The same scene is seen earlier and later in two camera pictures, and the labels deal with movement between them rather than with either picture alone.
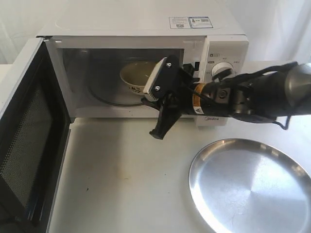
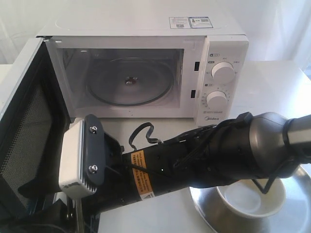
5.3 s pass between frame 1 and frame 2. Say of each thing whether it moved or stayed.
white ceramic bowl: moved
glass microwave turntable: stayed
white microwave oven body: stayed
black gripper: moved
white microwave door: stayed
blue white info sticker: stayed
